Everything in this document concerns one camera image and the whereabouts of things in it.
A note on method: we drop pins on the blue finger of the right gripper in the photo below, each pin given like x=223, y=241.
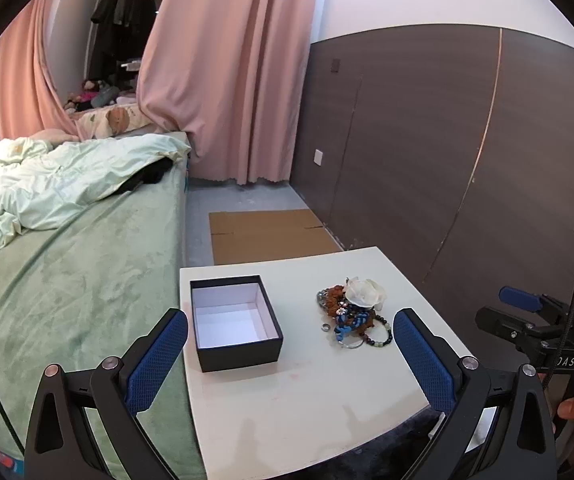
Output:
x=519, y=332
x=519, y=299

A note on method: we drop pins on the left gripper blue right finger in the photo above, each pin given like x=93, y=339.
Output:
x=455, y=386

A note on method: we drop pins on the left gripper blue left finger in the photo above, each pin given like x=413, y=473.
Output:
x=123, y=387

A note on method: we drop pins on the white shell flower ornament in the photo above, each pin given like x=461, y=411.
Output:
x=364, y=294

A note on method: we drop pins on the black jewelry box white interior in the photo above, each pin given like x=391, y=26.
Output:
x=235, y=325

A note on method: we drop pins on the thin silver bangle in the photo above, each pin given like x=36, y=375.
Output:
x=351, y=342

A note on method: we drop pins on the bed with green sheet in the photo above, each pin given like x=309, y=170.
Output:
x=87, y=290

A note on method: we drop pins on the white square table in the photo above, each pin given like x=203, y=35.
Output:
x=317, y=400

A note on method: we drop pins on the flat brown cardboard sheet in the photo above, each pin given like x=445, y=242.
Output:
x=267, y=235

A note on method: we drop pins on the pale green duvet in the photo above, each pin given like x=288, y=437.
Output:
x=43, y=186

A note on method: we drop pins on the bear print pillow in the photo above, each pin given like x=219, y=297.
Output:
x=111, y=121

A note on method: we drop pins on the plush toys pile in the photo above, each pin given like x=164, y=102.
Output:
x=94, y=94

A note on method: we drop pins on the pink curtain left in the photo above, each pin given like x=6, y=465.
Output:
x=28, y=98

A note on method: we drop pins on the pink curtain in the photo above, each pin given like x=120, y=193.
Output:
x=230, y=74
x=28, y=98

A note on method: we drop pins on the pink curtain right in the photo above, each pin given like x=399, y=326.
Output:
x=230, y=74

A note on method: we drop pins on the silver chain jewelry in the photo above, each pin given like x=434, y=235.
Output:
x=326, y=299

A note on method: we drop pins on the white wall socket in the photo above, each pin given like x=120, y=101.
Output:
x=318, y=157

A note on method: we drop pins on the dark wall switch plate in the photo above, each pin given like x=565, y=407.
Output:
x=335, y=65

